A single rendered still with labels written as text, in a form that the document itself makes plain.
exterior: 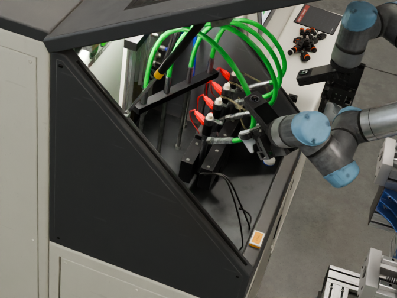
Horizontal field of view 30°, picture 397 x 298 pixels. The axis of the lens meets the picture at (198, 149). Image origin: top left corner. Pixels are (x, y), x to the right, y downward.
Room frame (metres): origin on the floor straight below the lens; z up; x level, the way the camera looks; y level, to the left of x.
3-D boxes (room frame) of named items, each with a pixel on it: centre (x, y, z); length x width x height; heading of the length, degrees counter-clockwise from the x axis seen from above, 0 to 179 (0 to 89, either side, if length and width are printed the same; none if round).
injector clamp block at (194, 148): (1.75, -0.04, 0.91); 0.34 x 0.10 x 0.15; 167
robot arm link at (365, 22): (1.57, -0.32, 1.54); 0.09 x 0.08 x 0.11; 131
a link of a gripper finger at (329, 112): (1.55, -0.32, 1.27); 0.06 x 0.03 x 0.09; 77
